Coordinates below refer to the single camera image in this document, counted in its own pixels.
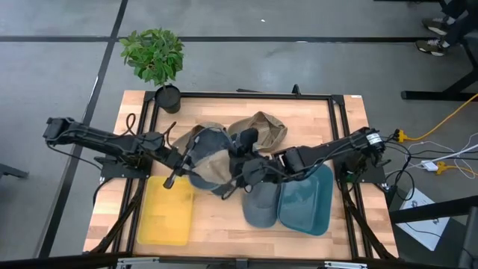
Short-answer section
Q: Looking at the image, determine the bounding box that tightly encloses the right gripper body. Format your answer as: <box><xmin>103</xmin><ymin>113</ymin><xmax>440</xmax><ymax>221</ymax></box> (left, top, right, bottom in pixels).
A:
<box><xmin>222</xmin><ymin>129</ymin><xmax>284</xmax><ymax>197</ymax></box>

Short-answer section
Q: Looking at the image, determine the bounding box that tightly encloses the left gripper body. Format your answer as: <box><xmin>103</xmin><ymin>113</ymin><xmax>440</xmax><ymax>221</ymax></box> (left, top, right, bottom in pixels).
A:
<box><xmin>160</xmin><ymin>136</ymin><xmax>200</xmax><ymax>190</ymax></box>

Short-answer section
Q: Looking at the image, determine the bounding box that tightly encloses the yellow plastic bin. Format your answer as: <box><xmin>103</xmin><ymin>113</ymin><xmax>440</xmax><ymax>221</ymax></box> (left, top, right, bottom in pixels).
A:
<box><xmin>136</xmin><ymin>175</ymin><xmax>195</xmax><ymax>247</ymax></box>

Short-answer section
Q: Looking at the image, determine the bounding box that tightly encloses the teal plastic bin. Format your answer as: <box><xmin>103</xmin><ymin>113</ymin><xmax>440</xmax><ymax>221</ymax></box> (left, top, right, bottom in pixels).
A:
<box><xmin>276</xmin><ymin>163</ymin><xmax>335</xmax><ymax>237</ymax></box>

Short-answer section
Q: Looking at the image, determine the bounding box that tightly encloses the potted green plant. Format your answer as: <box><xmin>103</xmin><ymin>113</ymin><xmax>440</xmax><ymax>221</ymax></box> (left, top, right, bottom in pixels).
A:
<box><xmin>118</xmin><ymin>28</ymin><xmax>185</xmax><ymax>115</ymax></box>

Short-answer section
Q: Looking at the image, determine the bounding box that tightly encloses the black furniture foot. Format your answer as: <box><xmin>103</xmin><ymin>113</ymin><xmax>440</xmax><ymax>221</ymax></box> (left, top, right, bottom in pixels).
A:
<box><xmin>0</xmin><ymin>163</ymin><xmax>30</xmax><ymax>180</ymax></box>

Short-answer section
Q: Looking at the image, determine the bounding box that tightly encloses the black horizontal rig bar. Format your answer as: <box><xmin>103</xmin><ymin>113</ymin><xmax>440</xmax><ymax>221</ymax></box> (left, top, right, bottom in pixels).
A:
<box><xmin>0</xmin><ymin>250</ymin><xmax>478</xmax><ymax>269</ymax></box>

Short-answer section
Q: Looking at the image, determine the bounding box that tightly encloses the black desk leg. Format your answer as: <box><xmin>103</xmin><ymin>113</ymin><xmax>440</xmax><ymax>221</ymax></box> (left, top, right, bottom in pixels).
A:
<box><xmin>401</xmin><ymin>35</ymin><xmax>478</xmax><ymax>102</ymax></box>

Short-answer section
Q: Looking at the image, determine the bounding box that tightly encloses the black rig beam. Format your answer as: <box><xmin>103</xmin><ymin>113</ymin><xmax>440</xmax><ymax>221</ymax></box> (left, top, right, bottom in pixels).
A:
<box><xmin>388</xmin><ymin>195</ymin><xmax>478</xmax><ymax>225</ymax></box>

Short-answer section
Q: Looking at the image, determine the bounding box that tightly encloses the white paper sheet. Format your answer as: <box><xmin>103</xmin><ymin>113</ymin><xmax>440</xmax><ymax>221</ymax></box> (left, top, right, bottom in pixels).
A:
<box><xmin>395</xmin><ymin>188</ymin><xmax>451</xmax><ymax>252</ymax></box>

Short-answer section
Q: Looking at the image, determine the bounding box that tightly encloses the person's shoe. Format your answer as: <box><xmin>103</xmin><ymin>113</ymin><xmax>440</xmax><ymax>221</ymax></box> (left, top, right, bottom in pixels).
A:
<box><xmin>415</xmin><ymin>38</ymin><xmax>447</xmax><ymax>57</ymax></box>
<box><xmin>421</xmin><ymin>17</ymin><xmax>451</xmax><ymax>37</ymax></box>

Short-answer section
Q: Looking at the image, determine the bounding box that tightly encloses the person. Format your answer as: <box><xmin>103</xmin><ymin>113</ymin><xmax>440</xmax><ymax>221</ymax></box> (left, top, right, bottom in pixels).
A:
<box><xmin>440</xmin><ymin>0</ymin><xmax>478</xmax><ymax>48</ymax></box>

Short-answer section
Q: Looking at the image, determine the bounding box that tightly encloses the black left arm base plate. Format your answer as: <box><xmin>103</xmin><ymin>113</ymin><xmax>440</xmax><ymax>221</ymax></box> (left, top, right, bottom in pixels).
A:
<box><xmin>95</xmin><ymin>149</ymin><xmax>154</xmax><ymax>179</ymax></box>

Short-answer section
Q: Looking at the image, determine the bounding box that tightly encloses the black aluminium table frame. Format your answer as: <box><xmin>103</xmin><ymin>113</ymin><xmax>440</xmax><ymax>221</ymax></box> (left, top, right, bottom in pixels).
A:
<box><xmin>84</xmin><ymin>89</ymin><xmax>399</xmax><ymax>262</ymax></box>

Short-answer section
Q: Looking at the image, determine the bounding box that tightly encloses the silver bracket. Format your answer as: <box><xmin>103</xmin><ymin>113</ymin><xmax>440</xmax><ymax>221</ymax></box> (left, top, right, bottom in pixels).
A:
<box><xmin>116</xmin><ymin>256</ymin><xmax>160</xmax><ymax>268</ymax></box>
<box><xmin>323</xmin><ymin>261</ymin><xmax>369</xmax><ymax>269</ymax></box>

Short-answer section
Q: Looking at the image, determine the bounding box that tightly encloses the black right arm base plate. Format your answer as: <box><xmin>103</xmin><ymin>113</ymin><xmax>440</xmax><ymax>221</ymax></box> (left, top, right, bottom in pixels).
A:
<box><xmin>333</xmin><ymin>156</ymin><xmax>386</xmax><ymax>185</ymax></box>

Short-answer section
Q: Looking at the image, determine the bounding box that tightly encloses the yellow extension cord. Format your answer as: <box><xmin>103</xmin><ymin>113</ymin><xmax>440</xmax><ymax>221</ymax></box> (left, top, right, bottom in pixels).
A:
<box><xmin>395</xmin><ymin>93</ymin><xmax>478</xmax><ymax>143</ymax></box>

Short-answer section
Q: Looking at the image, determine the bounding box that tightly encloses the yellow plug with cord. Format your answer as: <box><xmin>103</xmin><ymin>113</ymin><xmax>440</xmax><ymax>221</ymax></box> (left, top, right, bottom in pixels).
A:
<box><xmin>435</xmin><ymin>161</ymin><xmax>478</xmax><ymax>179</ymax></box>

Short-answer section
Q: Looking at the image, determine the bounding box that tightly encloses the white cable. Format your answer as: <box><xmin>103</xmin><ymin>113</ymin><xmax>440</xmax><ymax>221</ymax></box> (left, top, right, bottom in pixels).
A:
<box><xmin>428</xmin><ymin>143</ymin><xmax>478</xmax><ymax>164</ymax></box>

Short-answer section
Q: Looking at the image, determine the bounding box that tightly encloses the black rig post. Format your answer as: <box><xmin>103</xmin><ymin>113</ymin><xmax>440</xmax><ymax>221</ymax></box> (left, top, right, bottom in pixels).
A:
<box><xmin>458</xmin><ymin>207</ymin><xmax>478</xmax><ymax>269</ymax></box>

